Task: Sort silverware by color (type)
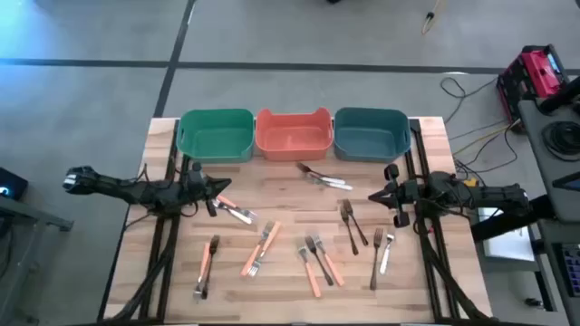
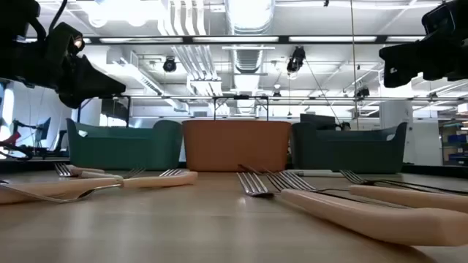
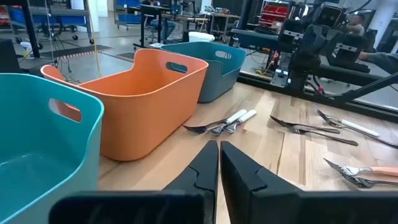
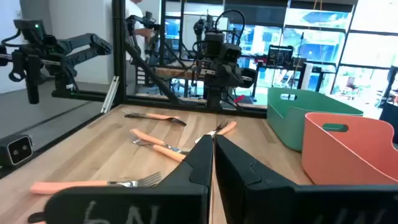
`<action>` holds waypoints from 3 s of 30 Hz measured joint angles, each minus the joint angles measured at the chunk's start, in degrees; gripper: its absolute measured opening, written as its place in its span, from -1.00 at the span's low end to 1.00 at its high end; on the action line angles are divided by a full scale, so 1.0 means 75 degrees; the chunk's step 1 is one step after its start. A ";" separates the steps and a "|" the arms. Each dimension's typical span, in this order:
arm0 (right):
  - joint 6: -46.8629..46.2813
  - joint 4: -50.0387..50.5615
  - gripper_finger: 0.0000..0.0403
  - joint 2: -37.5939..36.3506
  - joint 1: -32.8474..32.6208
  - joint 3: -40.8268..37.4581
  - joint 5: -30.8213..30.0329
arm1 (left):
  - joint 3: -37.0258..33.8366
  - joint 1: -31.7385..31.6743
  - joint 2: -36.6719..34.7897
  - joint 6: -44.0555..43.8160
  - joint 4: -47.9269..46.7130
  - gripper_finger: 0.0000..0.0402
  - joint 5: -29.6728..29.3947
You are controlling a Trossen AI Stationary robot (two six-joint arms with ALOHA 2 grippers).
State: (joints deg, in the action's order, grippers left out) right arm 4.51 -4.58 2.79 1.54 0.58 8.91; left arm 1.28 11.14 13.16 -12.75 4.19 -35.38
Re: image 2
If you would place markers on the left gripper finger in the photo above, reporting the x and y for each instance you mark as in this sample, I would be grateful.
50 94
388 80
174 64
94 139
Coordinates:
91 85

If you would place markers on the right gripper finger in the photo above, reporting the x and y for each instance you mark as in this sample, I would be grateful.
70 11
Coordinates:
396 60

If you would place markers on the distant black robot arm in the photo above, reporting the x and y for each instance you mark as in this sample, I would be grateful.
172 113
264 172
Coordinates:
22 151

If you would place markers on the monitor on arm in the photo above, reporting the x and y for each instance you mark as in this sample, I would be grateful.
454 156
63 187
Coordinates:
43 129

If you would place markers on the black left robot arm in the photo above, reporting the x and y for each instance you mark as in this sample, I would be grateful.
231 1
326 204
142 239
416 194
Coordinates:
14 18

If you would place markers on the thin vertical pole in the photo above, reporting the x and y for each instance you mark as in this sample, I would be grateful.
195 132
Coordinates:
353 73

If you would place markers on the black ceiling fixture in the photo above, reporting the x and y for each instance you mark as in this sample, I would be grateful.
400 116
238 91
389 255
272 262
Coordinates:
362 92
296 60
169 65

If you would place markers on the white cabinet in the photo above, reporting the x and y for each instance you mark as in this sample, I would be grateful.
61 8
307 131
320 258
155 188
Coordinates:
396 124

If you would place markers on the green plastic bin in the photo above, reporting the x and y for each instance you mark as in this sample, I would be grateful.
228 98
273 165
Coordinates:
124 149

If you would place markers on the red slanted object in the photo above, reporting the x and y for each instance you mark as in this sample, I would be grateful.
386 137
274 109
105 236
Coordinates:
12 139

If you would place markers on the shelf with blue bins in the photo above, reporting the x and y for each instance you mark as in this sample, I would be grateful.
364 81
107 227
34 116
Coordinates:
455 142

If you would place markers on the black monitor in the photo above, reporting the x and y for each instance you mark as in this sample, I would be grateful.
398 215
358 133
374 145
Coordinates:
317 121

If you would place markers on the teal plastic bin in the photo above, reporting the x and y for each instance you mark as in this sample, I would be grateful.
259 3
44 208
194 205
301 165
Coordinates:
347 153

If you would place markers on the orange plastic bin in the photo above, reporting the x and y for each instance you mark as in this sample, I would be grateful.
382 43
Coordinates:
237 146

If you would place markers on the black overhead frame beam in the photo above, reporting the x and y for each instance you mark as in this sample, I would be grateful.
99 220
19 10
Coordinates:
382 39

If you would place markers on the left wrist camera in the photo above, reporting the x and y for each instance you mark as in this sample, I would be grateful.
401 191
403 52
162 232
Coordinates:
66 36

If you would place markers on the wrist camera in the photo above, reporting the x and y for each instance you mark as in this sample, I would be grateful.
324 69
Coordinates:
438 18
66 36

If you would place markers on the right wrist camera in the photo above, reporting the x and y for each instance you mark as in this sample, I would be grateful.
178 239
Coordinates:
438 18

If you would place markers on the black aluminium table frame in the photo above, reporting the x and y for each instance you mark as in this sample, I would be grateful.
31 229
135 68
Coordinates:
36 166

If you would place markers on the silver ceiling duct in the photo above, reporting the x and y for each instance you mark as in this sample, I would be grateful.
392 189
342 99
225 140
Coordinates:
248 18

